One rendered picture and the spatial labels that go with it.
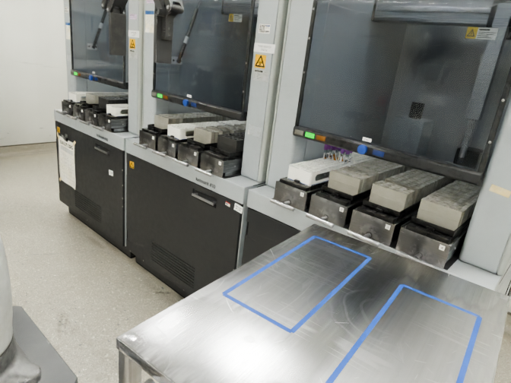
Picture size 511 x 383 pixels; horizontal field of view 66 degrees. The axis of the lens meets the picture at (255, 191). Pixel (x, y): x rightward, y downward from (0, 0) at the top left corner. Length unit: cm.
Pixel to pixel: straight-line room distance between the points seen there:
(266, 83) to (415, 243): 76
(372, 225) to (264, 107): 61
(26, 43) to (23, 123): 75
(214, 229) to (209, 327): 106
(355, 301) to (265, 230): 76
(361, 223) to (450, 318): 51
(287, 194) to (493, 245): 63
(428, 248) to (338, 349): 59
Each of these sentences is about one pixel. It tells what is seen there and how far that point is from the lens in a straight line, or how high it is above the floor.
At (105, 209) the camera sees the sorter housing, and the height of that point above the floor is 26.
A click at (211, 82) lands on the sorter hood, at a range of 168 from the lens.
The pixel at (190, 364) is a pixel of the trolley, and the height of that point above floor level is 82.
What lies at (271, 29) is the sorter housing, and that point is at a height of 131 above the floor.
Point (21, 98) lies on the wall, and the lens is 449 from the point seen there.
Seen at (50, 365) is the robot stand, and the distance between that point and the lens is 78.
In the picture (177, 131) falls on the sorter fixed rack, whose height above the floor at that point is 85.
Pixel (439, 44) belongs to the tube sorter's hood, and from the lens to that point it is 119.
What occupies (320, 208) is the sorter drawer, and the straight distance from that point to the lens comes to 129.
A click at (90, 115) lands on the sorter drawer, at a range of 243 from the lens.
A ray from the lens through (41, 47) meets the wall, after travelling 452.
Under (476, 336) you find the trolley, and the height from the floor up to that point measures 82.
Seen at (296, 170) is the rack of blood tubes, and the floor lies 85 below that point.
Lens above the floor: 122
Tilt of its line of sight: 19 degrees down
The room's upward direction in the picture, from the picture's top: 7 degrees clockwise
